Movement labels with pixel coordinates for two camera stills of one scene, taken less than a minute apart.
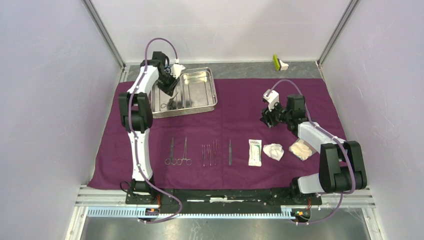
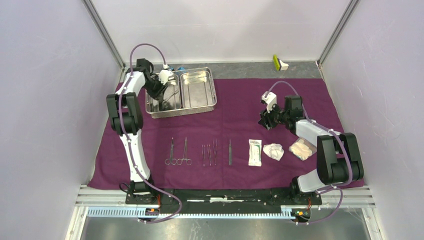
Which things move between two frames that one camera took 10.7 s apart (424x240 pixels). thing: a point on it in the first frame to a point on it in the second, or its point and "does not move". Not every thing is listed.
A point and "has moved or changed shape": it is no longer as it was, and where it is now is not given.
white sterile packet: [255, 147] does not move
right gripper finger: [272, 122] does not move
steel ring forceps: [168, 105] has moved or changed shape
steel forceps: [209, 153] does not move
